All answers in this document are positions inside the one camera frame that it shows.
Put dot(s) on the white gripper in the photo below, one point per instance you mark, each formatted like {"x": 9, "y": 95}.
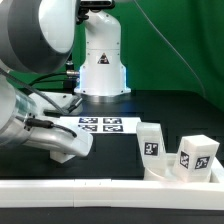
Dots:
{"x": 60, "y": 136}

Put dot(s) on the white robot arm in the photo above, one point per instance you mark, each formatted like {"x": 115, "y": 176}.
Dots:
{"x": 37, "y": 36}

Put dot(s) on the white paper marker sheet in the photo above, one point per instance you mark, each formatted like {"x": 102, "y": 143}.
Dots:
{"x": 125, "y": 125}

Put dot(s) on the white L-shaped fence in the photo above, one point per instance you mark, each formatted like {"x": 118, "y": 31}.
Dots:
{"x": 115, "y": 193}

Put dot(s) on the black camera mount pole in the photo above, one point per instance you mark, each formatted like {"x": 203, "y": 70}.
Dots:
{"x": 72, "y": 75}

